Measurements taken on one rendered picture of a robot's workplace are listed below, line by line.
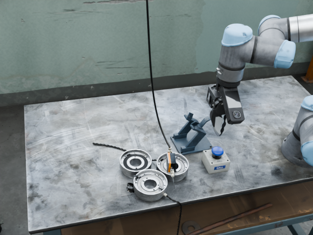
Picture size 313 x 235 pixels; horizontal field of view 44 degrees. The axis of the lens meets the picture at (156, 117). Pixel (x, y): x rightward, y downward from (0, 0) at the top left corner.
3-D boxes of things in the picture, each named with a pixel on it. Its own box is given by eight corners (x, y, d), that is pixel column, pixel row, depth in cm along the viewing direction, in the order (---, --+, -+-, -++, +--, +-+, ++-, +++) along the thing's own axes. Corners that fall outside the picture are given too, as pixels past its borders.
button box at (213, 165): (208, 174, 129) (211, 164, 126) (201, 160, 135) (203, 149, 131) (231, 170, 131) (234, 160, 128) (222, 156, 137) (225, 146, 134)
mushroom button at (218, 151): (212, 165, 129) (214, 154, 126) (207, 156, 132) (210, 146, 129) (223, 163, 130) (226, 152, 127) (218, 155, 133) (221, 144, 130)
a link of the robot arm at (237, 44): (256, 37, 100) (222, 31, 101) (247, 73, 107) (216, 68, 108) (256, 24, 106) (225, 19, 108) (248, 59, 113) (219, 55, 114)
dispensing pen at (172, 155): (178, 193, 118) (173, 154, 132) (180, 183, 116) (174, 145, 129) (171, 193, 118) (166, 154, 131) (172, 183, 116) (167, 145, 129)
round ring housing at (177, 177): (193, 170, 130) (194, 161, 128) (176, 189, 123) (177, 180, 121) (167, 156, 135) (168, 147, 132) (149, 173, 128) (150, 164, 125)
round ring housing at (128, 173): (113, 165, 130) (113, 156, 127) (139, 153, 135) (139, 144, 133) (131, 185, 124) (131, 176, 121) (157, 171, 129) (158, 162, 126)
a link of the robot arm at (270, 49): (295, 31, 109) (255, 25, 110) (297, 49, 100) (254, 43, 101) (287, 56, 114) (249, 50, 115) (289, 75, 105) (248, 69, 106)
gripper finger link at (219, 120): (213, 126, 129) (218, 103, 123) (220, 138, 125) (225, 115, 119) (204, 127, 128) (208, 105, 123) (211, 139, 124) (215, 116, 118)
